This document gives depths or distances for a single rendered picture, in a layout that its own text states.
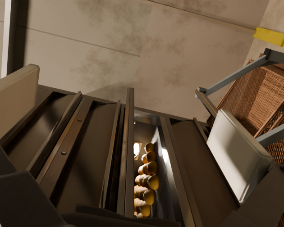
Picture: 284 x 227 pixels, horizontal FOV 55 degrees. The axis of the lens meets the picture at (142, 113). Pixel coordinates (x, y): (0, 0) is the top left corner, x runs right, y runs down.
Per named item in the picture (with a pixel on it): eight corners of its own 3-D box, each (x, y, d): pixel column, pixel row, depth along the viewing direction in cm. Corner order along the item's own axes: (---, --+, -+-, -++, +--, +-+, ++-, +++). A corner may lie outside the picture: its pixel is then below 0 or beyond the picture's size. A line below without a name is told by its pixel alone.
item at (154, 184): (132, 268, 158) (123, 266, 157) (132, 211, 203) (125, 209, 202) (161, 182, 137) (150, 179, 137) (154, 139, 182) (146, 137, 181)
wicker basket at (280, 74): (281, 179, 140) (231, 168, 136) (242, 130, 192) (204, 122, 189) (329, 90, 122) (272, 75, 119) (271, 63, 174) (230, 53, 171)
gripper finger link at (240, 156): (261, 155, 13) (275, 158, 13) (218, 107, 20) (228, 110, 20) (238, 203, 14) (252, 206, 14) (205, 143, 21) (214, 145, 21)
